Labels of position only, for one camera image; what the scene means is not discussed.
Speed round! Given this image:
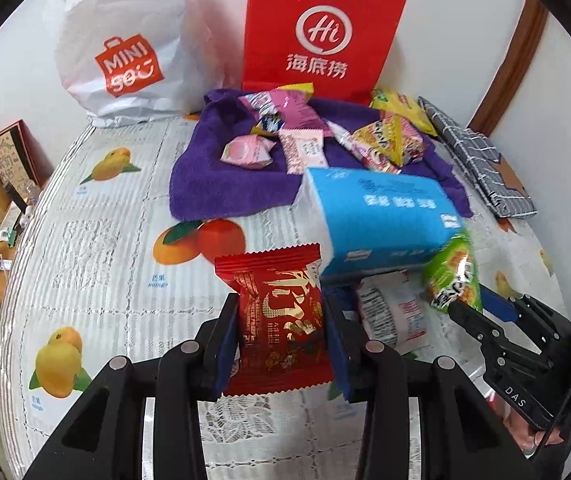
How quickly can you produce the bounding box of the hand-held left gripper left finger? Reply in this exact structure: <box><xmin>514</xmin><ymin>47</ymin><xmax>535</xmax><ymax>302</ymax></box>
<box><xmin>24</xmin><ymin>292</ymin><xmax>241</xmax><ymax>480</ymax></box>

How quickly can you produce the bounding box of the large pink snack packet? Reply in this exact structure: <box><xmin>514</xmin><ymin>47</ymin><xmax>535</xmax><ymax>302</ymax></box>
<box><xmin>240</xmin><ymin>85</ymin><xmax>336</xmax><ymax>136</ymax></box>

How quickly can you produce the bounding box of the purple cloth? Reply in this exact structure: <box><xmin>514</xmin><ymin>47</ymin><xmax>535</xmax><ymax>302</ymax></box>
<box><xmin>170</xmin><ymin>87</ymin><xmax>473</xmax><ymax>221</ymax></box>

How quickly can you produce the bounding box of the yellow chips bag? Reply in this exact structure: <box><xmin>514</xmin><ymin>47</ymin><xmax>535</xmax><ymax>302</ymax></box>
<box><xmin>369</xmin><ymin>89</ymin><xmax>439</xmax><ymax>137</ymax></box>

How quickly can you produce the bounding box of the brown wooden door frame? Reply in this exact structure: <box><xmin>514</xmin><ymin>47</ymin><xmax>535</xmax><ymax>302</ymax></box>
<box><xmin>465</xmin><ymin>0</ymin><xmax>550</xmax><ymax>136</ymax></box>

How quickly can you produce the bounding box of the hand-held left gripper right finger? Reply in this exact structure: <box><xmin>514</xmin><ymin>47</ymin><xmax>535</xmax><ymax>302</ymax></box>
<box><xmin>323</xmin><ymin>292</ymin><xmax>533</xmax><ymax>480</ymax></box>

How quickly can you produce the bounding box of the white plastic bag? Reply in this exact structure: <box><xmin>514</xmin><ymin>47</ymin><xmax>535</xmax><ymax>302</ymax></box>
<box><xmin>54</xmin><ymin>0</ymin><xmax>221</xmax><ymax>128</ymax></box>

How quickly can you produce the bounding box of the person's right hand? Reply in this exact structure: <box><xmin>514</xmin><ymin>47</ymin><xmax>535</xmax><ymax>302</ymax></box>
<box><xmin>508</xmin><ymin>402</ymin><xmax>566</xmax><ymax>458</ymax></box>

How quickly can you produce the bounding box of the blue tissue pack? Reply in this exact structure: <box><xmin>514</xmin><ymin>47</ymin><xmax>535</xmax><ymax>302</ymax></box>
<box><xmin>293</xmin><ymin>166</ymin><xmax>463</xmax><ymax>281</ymax></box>

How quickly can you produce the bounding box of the striped stick packet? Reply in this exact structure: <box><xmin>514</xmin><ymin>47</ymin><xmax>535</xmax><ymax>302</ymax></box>
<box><xmin>325</xmin><ymin>119</ymin><xmax>401</xmax><ymax>173</ymax></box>

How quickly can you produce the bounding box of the patterned box with red side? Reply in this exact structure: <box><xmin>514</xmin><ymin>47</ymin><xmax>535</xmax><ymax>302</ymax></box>
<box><xmin>0</xmin><ymin>120</ymin><xmax>50</xmax><ymax>206</ymax></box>

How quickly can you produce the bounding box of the white packet with red print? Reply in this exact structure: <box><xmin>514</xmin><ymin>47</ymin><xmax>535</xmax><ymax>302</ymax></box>
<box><xmin>354</xmin><ymin>270</ymin><xmax>431</xmax><ymax>356</ymax></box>

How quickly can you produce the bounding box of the grey checked pouch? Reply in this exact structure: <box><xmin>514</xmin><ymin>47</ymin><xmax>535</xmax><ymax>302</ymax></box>
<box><xmin>418</xmin><ymin>96</ymin><xmax>536</xmax><ymax>219</ymax></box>

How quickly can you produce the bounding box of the red paper bag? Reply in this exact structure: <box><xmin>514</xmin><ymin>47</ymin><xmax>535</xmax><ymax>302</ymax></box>
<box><xmin>240</xmin><ymin>0</ymin><xmax>409</xmax><ymax>106</ymax></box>

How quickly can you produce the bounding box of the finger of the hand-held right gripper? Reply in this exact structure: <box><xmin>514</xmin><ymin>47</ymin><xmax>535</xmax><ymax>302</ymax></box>
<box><xmin>479</xmin><ymin>284</ymin><xmax>571</xmax><ymax>348</ymax></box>
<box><xmin>446</xmin><ymin>299</ymin><xmax>547</xmax><ymax>370</ymax></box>

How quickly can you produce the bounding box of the peach print candy packet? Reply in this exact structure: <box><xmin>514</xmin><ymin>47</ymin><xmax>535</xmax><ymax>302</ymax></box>
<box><xmin>220</xmin><ymin>135</ymin><xmax>277</xmax><ymax>171</ymax></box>

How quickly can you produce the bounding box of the green snack packet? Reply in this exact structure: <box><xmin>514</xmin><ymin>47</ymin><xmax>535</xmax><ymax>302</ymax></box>
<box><xmin>424</xmin><ymin>230</ymin><xmax>483</xmax><ymax>313</ymax></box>

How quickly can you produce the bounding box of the pink white flat packet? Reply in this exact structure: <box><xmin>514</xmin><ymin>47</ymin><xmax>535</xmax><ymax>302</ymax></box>
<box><xmin>279</xmin><ymin>129</ymin><xmax>327</xmax><ymax>175</ymax></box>

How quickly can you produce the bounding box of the fruit print tablecloth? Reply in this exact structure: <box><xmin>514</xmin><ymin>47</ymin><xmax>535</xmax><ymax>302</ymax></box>
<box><xmin>0</xmin><ymin>110</ymin><xmax>571</xmax><ymax>480</ymax></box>

